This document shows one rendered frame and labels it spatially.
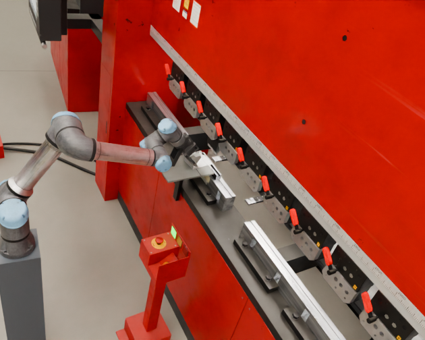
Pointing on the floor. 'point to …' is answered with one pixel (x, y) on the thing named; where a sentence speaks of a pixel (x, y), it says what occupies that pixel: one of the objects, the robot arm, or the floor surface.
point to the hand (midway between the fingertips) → (191, 162)
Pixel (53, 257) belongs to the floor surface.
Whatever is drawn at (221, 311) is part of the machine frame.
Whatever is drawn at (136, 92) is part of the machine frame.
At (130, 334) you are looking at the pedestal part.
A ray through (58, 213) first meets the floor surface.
